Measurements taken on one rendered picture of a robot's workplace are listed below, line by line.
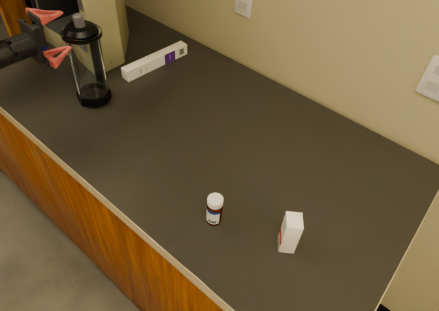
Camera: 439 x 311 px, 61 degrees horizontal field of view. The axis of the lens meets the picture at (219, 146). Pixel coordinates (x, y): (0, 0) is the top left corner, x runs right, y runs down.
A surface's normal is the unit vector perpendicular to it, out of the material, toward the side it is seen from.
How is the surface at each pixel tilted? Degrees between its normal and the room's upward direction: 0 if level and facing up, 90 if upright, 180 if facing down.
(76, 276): 0
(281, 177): 0
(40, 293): 0
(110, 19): 90
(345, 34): 90
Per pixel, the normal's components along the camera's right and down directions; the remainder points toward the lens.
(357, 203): 0.05, -0.69
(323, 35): -0.65, 0.53
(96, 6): 0.76, 0.50
